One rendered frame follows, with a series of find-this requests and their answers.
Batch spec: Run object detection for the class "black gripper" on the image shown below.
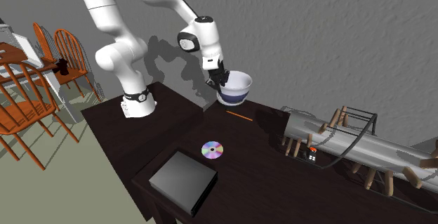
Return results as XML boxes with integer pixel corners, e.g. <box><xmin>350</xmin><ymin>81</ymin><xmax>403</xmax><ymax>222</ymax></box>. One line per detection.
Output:
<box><xmin>205</xmin><ymin>60</ymin><xmax>231</xmax><ymax>92</ymax></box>

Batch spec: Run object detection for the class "white bowl with blue band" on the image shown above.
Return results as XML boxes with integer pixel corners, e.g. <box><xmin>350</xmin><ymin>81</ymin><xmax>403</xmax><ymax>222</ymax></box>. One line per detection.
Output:
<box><xmin>215</xmin><ymin>70</ymin><xmax>253</xmax><ymax>107</ymax></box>

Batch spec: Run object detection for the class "orange pencil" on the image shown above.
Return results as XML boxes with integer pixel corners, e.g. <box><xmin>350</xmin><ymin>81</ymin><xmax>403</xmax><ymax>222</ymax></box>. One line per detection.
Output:
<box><xmin>225</xmin><ymin>110</ymin><xmax>254</xmax><ymax>122</ymax></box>

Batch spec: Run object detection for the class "iridescent compact disc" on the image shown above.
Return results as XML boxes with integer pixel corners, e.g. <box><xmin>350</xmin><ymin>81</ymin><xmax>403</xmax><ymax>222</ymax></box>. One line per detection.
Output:
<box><xmin>200</xmin><ymin>140</ymin><xmax>225</xmax><ymax>160</ymax></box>

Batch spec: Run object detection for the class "flat dark grey box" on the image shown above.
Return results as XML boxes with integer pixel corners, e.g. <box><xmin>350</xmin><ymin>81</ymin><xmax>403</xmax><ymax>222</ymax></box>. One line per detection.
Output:
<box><xmin>147</xmin><ymin>150</ymin><xmax>220</xmax><ymax>218</ymax></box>

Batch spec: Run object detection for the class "dark brown wooden table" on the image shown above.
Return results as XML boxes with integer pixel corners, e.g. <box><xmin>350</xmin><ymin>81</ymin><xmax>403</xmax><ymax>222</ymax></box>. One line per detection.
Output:
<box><xmin>131</xmin><ymin>98</ymin><xmax>438</xmax><ymax>224</ymax></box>

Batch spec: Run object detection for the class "small black device with buttons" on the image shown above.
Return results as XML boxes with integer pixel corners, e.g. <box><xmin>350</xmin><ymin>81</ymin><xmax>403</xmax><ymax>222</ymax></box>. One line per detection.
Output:
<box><xmin>305</xmin><ymin>146</ymin><xmax>319</xmax><ymax>164</ymax></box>

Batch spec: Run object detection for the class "orange wooden chair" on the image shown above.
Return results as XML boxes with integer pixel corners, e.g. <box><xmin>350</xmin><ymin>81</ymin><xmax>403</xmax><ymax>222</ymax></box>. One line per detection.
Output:
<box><xmin>0</xmin><ymin>60</ymin><xmax>80</xmax><ymax>172</ymax></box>
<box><xmin>53</xmin><ymin>28</ymin><xmax>102</xmax><ymax>104</ymax></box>
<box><xmin>32</xmin><ymin>22</ymin><xmax>58</xmax><ymax>64</ymax></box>

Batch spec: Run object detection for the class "silver cylinder rack with wooden pegs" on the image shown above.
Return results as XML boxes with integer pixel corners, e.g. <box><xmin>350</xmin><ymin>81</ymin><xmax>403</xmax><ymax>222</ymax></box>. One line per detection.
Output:
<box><xmin>279</xmin><ymin>105</ymin><xmax>438</xmax><ymax>215</ymax></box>

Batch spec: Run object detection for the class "white-legged dining table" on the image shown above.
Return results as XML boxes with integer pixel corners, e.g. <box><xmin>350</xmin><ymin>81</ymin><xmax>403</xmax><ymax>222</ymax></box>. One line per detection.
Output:
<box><xmin>0</xmin><ymin>18</ymin><xmax>82</xmax><ymax>124</ymax></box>

